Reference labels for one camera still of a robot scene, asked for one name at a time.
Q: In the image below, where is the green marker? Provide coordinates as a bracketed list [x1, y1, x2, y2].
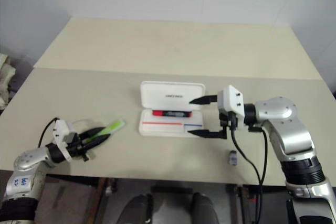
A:
[89, 119, 127, 141]

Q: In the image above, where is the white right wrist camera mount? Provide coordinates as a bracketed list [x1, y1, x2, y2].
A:
[217, 84, 246, 131]

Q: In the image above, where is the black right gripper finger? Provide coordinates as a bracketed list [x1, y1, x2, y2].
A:
[187, 129, 224, 140]
[189, 94, 219, 105]

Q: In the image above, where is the dark metal table leg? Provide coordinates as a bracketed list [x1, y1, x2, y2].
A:
[225, 183, 254, 224]

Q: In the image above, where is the small gray blue object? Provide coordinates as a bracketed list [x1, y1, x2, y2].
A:
[227, 150, 239, 167]

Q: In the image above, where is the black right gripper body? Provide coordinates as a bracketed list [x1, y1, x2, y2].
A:
[218, 111, 238, 141]

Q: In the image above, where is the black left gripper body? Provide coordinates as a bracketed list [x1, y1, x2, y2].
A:
[64, 132, 96, 163]

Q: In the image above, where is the rusty metal table leg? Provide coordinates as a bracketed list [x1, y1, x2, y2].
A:
[86, 177, 117, 224]

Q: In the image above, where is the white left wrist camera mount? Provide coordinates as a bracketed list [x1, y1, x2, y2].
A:
[51, 120, 77, 163]

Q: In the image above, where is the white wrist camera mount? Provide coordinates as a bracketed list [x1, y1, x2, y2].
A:
[217, 84, 246, 131]
[51, 120, 77, 163]

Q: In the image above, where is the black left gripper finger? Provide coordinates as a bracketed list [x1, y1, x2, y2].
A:
[82, 134, 112, 151]
[79, 127, 107, 142]

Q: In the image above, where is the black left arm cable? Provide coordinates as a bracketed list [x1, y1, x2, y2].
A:
[37, 116, 60, 148]

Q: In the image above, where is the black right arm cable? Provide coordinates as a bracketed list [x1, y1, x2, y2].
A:
[229, 112, 269, 224]

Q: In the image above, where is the white plastic pencil case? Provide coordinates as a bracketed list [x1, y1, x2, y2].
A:
[138, 80, 206, 137]

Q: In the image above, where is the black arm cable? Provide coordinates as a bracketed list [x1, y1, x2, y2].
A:
[229, 112, 269, 224]
[37, 116, 60, 148]

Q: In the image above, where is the dark rounded shape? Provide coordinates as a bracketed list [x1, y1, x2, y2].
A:
[191, 191, 220, 224]
[121, 193, 154, 224]

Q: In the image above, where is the pale crumpled cloth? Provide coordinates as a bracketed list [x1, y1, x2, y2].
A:
[0, 52, 17, 110]

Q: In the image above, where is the red marker with black label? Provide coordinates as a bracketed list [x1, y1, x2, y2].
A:
[152, 109, 193, 118]

